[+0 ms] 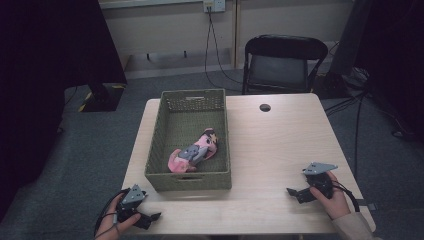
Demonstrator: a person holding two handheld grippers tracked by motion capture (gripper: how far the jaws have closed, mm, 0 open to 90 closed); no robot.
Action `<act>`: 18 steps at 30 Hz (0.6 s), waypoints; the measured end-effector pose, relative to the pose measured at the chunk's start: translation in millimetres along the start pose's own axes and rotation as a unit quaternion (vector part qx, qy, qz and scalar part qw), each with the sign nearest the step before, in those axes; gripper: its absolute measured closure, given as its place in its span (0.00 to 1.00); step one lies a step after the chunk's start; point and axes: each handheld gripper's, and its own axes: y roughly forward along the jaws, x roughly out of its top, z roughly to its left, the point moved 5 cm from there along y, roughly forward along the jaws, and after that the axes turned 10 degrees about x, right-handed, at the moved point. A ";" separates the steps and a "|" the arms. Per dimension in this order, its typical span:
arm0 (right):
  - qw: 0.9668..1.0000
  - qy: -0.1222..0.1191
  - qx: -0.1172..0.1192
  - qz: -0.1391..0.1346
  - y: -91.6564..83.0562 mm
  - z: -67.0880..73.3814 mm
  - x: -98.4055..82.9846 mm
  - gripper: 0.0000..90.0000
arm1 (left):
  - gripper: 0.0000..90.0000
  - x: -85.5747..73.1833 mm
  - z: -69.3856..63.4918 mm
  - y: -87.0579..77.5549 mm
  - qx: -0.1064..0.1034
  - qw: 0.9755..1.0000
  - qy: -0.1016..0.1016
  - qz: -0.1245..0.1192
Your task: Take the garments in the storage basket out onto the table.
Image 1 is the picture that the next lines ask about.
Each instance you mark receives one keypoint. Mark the black folding chair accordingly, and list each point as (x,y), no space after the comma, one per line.
(283,46)

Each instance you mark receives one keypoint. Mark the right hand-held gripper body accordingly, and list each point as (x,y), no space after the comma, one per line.
(318,168)

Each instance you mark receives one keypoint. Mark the black yellow-striped stand base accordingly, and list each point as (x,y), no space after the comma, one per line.
(106,98)

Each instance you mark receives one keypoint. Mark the grey tape strip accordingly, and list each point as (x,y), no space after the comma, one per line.
(366,204)

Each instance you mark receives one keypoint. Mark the green woven basket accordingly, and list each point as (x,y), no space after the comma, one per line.
(186,126)

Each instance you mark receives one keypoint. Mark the person's left hand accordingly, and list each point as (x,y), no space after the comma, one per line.
(110,223)

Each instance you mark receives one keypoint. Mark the pink printed cloth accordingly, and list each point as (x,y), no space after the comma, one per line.
(196,151)

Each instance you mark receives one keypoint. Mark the white wall outlet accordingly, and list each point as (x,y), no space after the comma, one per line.
(215,5)

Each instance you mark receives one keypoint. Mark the person's right hand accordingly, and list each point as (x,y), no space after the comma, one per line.
(336,203)

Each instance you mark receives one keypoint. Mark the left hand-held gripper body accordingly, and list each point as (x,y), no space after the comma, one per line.
(133,196)

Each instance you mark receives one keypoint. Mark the grey stand column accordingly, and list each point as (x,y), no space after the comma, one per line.
(350,33)

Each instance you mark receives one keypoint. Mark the dark curtain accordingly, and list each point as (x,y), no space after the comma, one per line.
(40,83)
(396,50)

